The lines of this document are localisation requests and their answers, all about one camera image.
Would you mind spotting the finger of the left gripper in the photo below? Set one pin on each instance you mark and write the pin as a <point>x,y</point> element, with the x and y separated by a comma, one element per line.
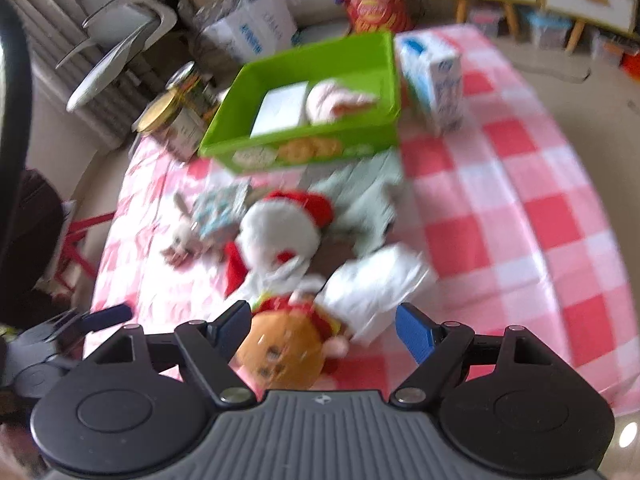
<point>95,322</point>

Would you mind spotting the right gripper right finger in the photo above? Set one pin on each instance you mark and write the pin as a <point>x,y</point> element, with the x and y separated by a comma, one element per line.
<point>439,351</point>

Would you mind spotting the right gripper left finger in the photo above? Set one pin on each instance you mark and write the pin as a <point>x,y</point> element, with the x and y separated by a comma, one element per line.
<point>207,348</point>

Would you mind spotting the hamburger plush toy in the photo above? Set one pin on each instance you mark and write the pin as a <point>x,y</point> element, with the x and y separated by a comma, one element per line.
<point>291,341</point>

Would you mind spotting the white cloth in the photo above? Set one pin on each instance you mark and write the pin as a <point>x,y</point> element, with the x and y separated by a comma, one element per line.
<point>364,294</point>

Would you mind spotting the white santa plush toy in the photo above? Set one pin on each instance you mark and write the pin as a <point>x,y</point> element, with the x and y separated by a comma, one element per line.
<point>271,255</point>

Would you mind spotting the brown round pad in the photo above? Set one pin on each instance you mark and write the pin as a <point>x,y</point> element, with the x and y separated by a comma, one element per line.
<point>331,254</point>

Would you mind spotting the light green towel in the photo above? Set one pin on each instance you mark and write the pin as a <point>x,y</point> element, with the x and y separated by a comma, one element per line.
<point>363,195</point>

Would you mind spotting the pink fluffy sock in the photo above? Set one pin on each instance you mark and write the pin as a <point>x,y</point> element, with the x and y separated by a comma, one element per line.
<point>329,101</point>

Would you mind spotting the blue white milk carton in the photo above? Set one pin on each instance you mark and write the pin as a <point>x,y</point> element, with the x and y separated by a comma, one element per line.
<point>431,68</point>

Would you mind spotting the green plastic cookie bin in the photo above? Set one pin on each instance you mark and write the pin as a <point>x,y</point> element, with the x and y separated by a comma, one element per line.
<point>364,62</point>

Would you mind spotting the grey office chair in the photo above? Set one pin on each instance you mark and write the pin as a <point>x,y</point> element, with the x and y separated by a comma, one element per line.
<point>124,28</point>

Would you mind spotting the white plastic shopping bag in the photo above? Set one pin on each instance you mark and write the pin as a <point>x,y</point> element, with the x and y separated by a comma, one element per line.
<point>248,29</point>

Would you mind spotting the red stool frame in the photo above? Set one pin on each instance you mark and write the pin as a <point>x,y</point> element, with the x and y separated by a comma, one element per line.
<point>70,251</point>

